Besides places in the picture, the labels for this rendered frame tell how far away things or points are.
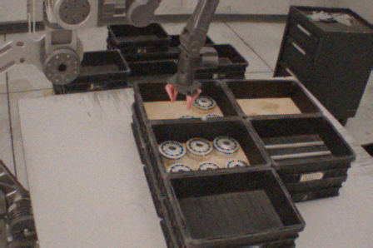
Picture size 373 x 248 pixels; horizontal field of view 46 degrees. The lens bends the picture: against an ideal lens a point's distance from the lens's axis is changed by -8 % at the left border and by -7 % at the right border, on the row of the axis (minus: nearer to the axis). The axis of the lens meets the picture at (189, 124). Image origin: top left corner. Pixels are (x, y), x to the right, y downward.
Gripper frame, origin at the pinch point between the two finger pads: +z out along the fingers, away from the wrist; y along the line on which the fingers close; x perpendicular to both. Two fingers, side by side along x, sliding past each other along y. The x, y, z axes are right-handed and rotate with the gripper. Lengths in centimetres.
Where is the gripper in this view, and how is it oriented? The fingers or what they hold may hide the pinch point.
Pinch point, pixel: (181, 103)
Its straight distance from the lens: 165.1
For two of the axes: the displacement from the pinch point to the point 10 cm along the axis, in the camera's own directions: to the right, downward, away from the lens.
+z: -1.4, 8.0, 5.8
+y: -8.5, -4.0, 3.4
